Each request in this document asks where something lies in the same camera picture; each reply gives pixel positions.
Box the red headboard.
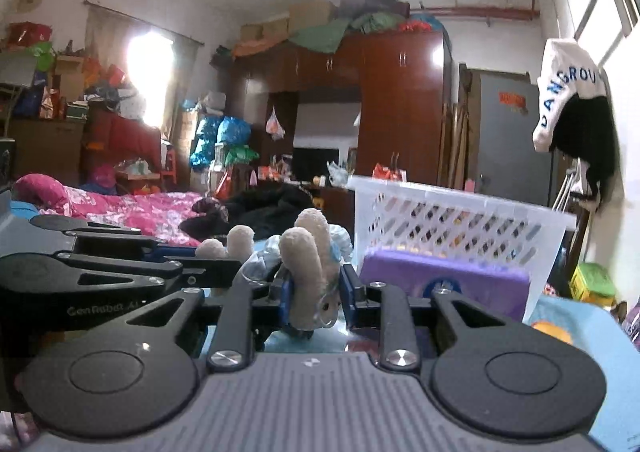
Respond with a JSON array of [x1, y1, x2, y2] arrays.
[[84, 110, 162, 183]]

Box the green cloth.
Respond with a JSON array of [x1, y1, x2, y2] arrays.
[[289, 16, 363, 54]]

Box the red white shopping bag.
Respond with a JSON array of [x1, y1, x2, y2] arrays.
[[372, 162, 407, 181]]

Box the grey metal door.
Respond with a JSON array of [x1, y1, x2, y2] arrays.
[[470, 70, 557, 208]]

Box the white plastic basket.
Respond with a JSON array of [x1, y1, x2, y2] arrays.
[[347, 175, 577, 324]]

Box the window curtain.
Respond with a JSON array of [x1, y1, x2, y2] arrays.
[[84, 1, 203, 143]]

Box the black hanging garment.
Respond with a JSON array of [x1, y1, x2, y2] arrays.
[[555, 95, 622, 213]]

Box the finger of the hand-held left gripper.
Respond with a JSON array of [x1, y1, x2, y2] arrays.
[[32, 215, 168, 255], [50, 255, 243, 293]]

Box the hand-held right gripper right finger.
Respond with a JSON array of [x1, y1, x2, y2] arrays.
[[340, 266, 521, 373]]

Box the red door label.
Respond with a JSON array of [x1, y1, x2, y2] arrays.
[[499, 91, 529, 114]]

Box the beige plush toy keychain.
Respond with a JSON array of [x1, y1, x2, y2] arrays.
[[195, 208, 353, 333]]

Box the green plastic bag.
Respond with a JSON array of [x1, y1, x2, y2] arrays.
[[225, 145, 261, 166]]

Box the light blue blanket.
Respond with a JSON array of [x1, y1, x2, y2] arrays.
[[529, 295, 640, 452]]

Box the pink floral blanket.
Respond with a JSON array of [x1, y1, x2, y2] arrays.
[[14, 173, 207, 248]]

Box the cardboard box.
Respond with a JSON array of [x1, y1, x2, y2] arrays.
[[287, 0, 337, 28]]

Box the wooden planks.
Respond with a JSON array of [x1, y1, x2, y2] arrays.
[[442, 62, 472, 188]]

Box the metal tripod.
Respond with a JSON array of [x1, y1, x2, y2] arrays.
[[551, 157, 587, 214]]

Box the red gift bag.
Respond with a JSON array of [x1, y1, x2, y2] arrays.
[[7, 22, 54, 47]]

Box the green box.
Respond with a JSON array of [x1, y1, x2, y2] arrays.
[[570, 262, 617, 308]]

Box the black television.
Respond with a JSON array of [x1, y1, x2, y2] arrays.
[[291, 147, 341, 183]]

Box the blue plastic bag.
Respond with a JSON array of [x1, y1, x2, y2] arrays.
[[189, 116, 222, 168], [220, 115, 252, 147]]

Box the black clothing pile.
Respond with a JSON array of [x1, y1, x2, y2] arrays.
[[179, 182, 321, 244]]

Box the white jacket blue letters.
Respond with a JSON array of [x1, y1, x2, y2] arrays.
[[532, 37, 609, 153]]

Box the hanging white plastic bag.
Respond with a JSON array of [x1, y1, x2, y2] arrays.
[[265, 107, 287, 141]]

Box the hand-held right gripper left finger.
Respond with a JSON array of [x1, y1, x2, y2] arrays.
[[115, 272, 293, 373]]

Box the wooden cabinet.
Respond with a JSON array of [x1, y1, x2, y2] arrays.
[[9, 117, 86, 185]]

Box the brown wooden wardrobe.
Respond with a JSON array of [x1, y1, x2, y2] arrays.
[[220, 30, 452, 193]]

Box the purple tissue pack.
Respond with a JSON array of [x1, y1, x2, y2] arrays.
[[360, 251, 531, 323]]

